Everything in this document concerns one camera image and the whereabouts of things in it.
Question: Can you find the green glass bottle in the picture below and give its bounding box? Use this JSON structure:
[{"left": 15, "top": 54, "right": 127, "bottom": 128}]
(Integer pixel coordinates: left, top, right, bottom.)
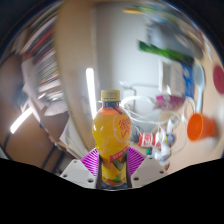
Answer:
[{"left": 138, "top": 40, "right": 195, "bottom": 66}]

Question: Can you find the white desk lamp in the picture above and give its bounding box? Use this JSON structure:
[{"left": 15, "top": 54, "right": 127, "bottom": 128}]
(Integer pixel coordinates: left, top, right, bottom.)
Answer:
[{"left": 85, "top": 67, "right": 98, "bottom": 119}]

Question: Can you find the flat round red coaster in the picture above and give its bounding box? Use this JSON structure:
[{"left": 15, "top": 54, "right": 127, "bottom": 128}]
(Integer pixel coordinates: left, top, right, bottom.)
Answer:
[{"left": 212, "top": 64, "right": 224, "bottom": 95}]

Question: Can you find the light blue plate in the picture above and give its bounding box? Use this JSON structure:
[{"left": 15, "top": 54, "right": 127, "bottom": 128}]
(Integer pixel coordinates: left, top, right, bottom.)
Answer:
[{"left": 193, "top": 63, "right": 206, "bottom": 114}]

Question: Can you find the blue and white carton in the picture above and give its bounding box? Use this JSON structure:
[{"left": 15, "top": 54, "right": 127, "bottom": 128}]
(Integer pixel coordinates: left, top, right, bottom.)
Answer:
[{"left": 161, "top": 59, "right": 194, "bottom": 99}]

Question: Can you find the orange plastic cup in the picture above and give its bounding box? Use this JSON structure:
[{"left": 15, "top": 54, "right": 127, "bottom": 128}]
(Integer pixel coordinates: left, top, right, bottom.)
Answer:
[{"left": 186, "top": 112, "right": 217, "bottom": 142}]

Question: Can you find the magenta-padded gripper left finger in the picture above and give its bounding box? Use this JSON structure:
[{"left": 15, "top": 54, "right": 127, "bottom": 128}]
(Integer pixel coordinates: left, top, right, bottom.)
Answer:
[{"left": 59, "top": 148, "right": 101, "bottom": 190}]

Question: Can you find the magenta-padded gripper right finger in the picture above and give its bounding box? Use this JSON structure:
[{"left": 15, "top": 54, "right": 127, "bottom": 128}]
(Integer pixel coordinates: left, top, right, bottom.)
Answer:
[{"left": 125, "top": 146, "right": 168, "bottom": 189}]

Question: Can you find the yellow drink bottle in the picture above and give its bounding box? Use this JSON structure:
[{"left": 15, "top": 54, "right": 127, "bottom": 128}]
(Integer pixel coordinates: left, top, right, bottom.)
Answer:
[{"left": 91, "top": 89, "right": 133, "bottom": 187}]

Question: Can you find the ceiling light tube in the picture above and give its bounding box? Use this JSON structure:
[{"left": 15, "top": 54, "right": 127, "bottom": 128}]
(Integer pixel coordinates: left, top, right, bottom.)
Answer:
[{"left": 9, "top": 106, "right": 34, "bottom": 134}]

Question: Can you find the grey shaker bottle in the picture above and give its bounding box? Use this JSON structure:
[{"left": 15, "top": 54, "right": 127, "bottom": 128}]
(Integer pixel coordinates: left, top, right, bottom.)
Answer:
[{"left": 146, "top": 19, "right": 204, "bottom": 58}]

